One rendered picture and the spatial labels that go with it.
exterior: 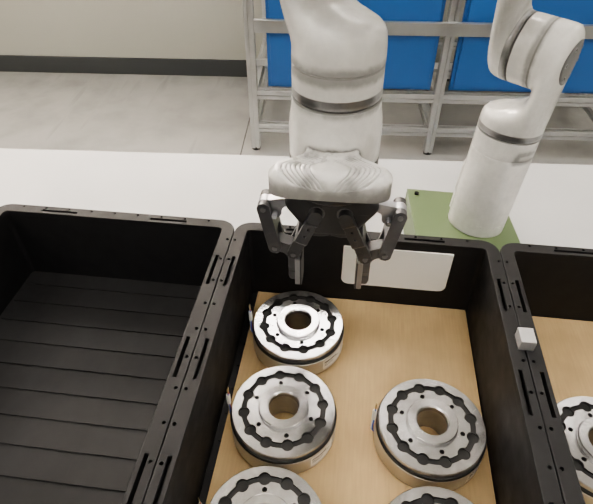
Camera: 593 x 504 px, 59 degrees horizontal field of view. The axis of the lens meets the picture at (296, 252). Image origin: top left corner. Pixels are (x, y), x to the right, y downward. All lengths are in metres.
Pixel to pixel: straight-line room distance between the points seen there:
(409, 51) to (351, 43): 2.02
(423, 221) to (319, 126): 0.52
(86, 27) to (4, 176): 2.35
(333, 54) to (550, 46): 0.43
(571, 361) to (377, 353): 0.22
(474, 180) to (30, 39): 3.19
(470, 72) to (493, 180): 1.66
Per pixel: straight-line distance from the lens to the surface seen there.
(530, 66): 0.77
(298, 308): 0.60
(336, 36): 0.37
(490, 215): 0.87
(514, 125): 0.79
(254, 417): 0.52
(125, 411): 0.59
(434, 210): 0.93
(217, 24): 3.30
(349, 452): 0.54
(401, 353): 0.62
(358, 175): 0.38
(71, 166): 1.24
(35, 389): 0.64
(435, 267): 0.62
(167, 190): 1.10
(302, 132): 0.41
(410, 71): 2.42
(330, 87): 0.38
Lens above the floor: 1.31
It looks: 42 degrees down
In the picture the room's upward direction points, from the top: straight up
